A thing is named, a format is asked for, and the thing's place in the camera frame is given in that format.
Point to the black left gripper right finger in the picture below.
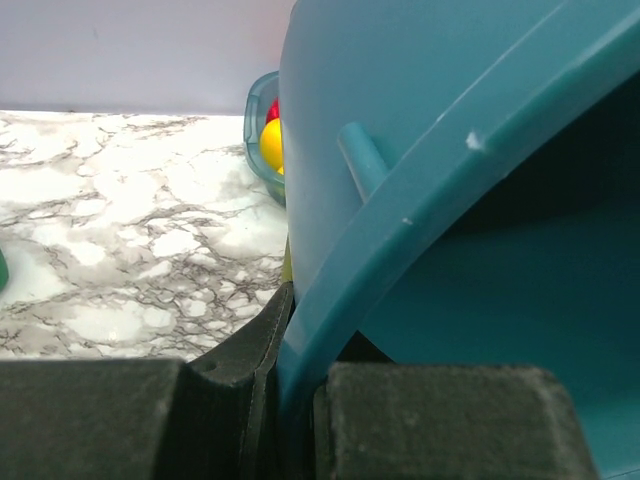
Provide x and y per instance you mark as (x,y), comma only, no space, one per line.
(374,419)

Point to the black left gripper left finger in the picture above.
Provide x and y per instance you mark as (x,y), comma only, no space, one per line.
(210,418)

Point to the teal plastic bucket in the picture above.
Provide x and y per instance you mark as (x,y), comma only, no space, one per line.
(462,187)

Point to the olive green plastic tub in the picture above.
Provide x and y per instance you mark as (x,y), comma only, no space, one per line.
(286,273)

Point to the green pot with brown top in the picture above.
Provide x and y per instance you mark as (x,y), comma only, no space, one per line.
(4,272)

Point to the yellow lemon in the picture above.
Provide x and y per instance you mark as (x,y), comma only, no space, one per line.
(270,144)

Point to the pink dragon fruit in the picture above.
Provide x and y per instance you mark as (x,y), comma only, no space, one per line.
(273,111)

